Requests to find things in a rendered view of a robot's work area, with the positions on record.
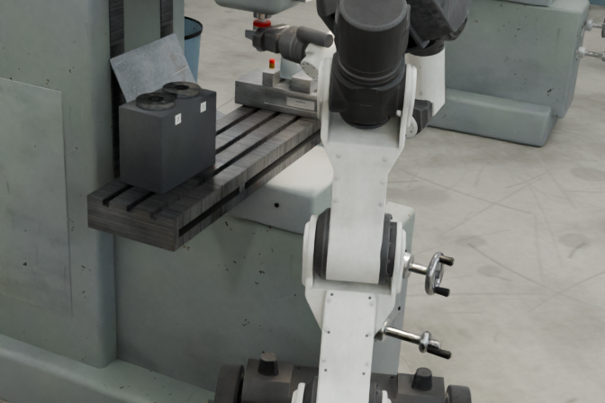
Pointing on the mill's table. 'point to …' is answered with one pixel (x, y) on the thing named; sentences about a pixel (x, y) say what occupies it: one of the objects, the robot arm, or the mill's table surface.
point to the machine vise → (274, 93)
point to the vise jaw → (302, 83)
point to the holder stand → (167, 136)
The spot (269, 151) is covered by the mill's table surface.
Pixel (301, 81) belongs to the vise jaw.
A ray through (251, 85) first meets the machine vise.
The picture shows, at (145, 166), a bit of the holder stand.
